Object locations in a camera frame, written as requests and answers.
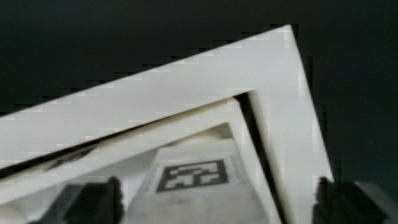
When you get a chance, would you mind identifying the white table leg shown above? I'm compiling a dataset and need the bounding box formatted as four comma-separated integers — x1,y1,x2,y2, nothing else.
123,124,269,224

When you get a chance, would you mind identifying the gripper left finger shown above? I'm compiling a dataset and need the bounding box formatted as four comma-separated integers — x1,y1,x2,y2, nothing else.
34,177,125,224

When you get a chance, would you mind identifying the white square tabletop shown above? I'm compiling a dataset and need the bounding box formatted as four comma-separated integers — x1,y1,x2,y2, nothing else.
0,97,285,224

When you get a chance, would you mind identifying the white U-shaped fence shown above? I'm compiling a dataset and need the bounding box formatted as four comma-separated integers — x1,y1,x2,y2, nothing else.
0,26,331,224

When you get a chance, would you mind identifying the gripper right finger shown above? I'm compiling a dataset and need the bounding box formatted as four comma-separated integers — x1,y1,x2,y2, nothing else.
313,177,398,224

